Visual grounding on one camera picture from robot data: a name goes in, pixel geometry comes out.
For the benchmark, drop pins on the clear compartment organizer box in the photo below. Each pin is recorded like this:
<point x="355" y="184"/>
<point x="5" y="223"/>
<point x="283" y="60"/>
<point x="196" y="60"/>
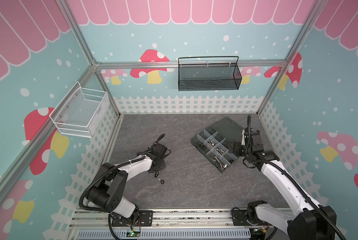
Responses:
<point x="214" y="142"/>

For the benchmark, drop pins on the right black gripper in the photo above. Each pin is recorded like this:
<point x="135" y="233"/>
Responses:
<point x="239" y="147"/>

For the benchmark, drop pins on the black wire mesh basket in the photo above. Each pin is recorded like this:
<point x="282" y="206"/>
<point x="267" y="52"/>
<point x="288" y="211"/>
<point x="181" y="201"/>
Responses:
<point x="218" y="73"/>

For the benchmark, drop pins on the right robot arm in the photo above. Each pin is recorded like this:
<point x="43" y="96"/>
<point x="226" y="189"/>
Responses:
<point x="308" y="220"/>

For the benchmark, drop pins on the grey slotted cable duct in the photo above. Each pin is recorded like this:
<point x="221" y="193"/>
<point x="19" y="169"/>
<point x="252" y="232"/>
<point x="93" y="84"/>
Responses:
<point x="185" y="234"/>

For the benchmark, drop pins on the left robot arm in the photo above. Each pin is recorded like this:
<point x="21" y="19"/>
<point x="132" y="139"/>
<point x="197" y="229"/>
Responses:
<point x="105" y="192"/>

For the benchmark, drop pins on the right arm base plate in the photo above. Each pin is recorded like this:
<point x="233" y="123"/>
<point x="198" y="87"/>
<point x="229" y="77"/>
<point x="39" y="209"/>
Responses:
<point x="242" y="217"/>

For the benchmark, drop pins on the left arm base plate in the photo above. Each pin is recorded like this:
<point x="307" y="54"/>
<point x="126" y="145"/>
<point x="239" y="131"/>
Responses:
<point x="140" y="218"/>

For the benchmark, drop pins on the white wire mesh basket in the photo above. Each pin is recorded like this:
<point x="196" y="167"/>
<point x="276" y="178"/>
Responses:
<point x="80" y="112"/>

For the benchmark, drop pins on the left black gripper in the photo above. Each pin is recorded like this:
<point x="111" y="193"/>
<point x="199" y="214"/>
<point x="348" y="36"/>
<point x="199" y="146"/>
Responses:
<point x="163" y="166"/>

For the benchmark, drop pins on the aluminium mounting rail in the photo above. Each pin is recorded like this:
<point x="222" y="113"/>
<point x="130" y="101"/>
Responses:
<point x="163" y="219"/>

